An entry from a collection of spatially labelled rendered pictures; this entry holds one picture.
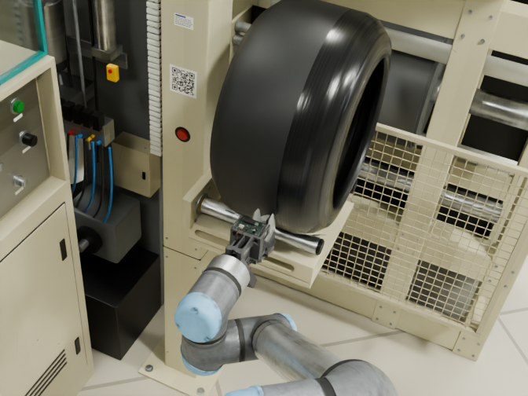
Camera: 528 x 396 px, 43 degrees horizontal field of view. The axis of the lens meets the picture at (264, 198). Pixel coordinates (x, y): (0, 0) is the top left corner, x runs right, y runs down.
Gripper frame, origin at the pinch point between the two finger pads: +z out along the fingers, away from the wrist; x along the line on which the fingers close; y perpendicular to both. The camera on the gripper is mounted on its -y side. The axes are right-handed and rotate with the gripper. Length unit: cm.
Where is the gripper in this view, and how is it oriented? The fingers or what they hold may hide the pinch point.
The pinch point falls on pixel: (268, 221)
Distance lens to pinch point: 156.8
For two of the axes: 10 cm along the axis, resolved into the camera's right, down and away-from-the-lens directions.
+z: 4.0, -5.6, 7.3
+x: -9.1, -3.1, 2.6
